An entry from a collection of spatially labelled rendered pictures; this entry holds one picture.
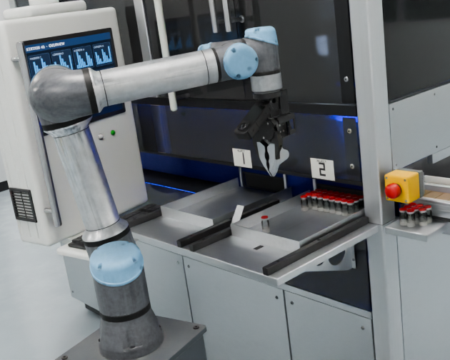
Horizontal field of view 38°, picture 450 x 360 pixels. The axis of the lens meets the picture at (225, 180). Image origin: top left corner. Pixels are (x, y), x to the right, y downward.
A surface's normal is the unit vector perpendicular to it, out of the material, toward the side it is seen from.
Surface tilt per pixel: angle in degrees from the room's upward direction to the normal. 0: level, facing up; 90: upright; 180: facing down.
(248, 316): 90
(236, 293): 90
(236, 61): 90
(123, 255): 7
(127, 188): 90
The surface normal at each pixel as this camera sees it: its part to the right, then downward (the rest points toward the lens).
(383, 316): -0.74, 0.27
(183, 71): 0.22, 0.15
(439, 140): 0.66, 0.12
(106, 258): -0.10, -0.92
